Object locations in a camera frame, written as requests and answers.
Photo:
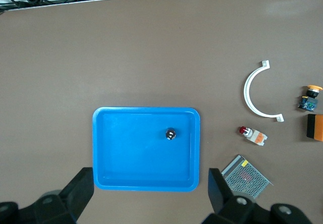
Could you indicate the orange button box black base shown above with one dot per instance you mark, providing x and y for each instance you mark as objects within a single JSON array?
[{"x": 318, "y": 128}]

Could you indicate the white curved plastic bracket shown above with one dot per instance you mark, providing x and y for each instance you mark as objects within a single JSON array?
[{"x": 246, "y": 92}]

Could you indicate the blue plastic tray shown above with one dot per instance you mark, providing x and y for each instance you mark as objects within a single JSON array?
[{"x": 141, "y": 153}]

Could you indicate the perforated metal power supply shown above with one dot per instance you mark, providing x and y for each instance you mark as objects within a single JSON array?
[{"x": 247, "y": 176}]

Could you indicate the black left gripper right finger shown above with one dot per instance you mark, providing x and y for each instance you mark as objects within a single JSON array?
[{"x": 227, "y": 206}]

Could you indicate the yellow mushroom button switch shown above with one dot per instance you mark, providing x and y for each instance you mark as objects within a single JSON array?
[{"x": 309, "y": 103}]

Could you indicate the red push button switch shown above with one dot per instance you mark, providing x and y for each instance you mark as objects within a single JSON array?
[{"x": 255, "y": 135}]

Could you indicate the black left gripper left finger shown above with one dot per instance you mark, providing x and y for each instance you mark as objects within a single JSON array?
[{"x": 75, "y": 193}]

